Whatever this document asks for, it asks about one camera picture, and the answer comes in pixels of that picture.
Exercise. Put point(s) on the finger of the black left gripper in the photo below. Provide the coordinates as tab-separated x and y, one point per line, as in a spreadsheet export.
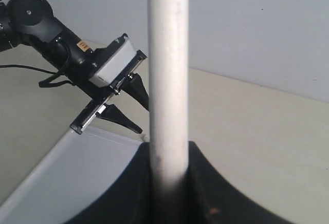
134	87
111	113

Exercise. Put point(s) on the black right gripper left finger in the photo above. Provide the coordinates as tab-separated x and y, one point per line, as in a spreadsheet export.
128	199

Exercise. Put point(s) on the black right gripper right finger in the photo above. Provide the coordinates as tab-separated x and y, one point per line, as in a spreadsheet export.
212	199

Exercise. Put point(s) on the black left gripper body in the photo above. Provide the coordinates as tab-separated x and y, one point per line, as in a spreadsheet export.
100	95

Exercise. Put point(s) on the wooden drumstick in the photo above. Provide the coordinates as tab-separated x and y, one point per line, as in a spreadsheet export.
168	85

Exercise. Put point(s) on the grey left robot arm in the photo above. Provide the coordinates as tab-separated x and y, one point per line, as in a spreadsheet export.
32	23

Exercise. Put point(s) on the white rectangular plastic tray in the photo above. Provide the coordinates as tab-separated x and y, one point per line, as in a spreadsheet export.
76	171

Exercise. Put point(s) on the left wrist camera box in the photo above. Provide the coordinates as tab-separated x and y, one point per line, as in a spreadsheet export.
111	62

